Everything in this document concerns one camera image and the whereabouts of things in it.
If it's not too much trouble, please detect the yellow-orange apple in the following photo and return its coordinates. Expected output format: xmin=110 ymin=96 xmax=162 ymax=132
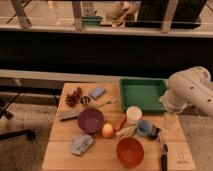
xmin=101 ymin=123 xmax=114 ymax=138

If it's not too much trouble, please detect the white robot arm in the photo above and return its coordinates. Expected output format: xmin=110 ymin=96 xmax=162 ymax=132
xmin=159 ymin=66 xmax=213 ymax=129

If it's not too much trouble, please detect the green plastic tray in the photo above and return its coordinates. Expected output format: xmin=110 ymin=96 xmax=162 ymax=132
xmin=119 ymin=79 xmax=167 ymax=113

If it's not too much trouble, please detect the blue cup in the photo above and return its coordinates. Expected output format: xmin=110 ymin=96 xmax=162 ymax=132
xmin=136 ymin=120 xmax=152 ymax=136

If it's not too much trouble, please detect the white cup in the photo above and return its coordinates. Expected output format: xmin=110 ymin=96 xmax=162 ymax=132
xmin=126 ymin=106 xmax=142 ymax=124

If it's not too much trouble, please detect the orange carrot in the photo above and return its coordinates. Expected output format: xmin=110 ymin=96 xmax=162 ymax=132
xmin=114 ymin=116 xmax=126 ymax=131

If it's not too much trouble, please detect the orange bowl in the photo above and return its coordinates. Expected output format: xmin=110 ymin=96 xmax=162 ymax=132
xmin=116 ymin=137 xmax=144 ymax=168

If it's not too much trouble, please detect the blue sponge block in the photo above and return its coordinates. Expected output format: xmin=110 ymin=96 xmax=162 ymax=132
xmin=89 ymin=87 xmax=105 ymax=100

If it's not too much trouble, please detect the purple bowl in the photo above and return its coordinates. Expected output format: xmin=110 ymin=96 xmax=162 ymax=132
xmin=77 ymin=108 xmax=105 ymax=134

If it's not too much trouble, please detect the black round clip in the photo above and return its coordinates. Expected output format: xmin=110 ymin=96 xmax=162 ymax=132
xmin=80 ymin=96 xmax=91 ymax=105

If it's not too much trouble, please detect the blue crumpled cloth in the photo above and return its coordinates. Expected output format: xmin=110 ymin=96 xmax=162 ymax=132
xmin=70 ymin=134 xmax=94 ymax=156

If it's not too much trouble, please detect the grey brush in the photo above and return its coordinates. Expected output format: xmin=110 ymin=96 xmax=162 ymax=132
xmin=59 ymin=112 xmax=78 ymax=121

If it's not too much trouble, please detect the green background bin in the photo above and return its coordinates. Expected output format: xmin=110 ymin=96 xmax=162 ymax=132
xmin=83 ymin=16 xmax=102 ymax=26

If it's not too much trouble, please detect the black chair base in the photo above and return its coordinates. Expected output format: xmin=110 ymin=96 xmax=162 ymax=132
xmin=0 ymin=94 xmax=36 ymax=141

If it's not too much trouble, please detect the black-handled tool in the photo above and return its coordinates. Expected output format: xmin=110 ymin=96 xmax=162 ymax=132
xmin=157 ymin=129 xmax=168 ymax=171

